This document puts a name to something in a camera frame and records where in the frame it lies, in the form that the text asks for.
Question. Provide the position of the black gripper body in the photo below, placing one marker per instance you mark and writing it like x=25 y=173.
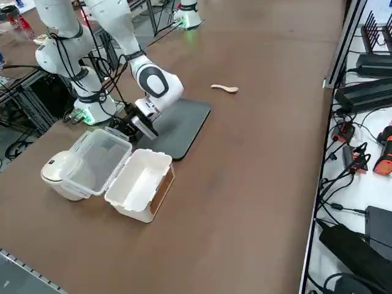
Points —
x=131 y=113

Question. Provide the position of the clear plastic container lid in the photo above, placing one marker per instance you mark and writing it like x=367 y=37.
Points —
x=92 y=165

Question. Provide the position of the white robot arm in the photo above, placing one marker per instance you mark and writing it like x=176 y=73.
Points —
x=190 y=13
x=122 y=30

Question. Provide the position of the white plastic container box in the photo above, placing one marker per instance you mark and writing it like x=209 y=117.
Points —
x=134 y=186

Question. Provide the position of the black rectangular tray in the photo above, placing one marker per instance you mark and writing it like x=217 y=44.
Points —
x=183 y=131

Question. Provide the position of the white round lidded bin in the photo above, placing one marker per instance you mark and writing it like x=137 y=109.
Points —
x=53 y=174

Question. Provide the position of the small wooden spoon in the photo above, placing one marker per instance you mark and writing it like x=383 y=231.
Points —
x=228 y=89

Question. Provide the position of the small food packet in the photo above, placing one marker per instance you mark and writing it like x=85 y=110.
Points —
x=41 y=38

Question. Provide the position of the red bottle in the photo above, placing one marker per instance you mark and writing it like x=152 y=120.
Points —
x=12 y=19
x=24 y=26

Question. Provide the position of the orange black tool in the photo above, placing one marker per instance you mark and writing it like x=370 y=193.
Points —
x=344 y=131

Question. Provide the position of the small black adapter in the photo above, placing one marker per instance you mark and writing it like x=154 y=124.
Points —
x=347 y=156

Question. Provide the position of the orange black clamp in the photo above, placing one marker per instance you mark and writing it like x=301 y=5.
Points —
x=361 y=160

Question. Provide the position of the ribbed dark power supply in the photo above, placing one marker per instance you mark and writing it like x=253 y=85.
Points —
x=364 y=93

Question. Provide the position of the long black bag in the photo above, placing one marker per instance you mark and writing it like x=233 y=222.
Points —
x=352 y=248

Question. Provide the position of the black power brick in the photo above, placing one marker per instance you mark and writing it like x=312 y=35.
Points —
x=375 y=65

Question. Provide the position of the orange black drill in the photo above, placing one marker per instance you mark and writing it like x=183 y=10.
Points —
x=385 y=153

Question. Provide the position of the black pegged rack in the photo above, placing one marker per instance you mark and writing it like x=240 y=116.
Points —
x=378 y=33

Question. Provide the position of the flat black box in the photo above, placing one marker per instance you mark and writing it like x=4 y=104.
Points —
x=379 y=226

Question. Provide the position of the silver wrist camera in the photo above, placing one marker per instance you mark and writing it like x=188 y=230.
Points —
x=147 y=130

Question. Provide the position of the black equipment frame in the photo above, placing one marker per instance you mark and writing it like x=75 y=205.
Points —
x=49 y=95

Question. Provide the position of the aluminium edge rail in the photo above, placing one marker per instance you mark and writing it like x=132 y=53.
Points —
x=27 y=269

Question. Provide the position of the aluminium frame post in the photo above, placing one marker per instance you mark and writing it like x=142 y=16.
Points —
x=346 y=39

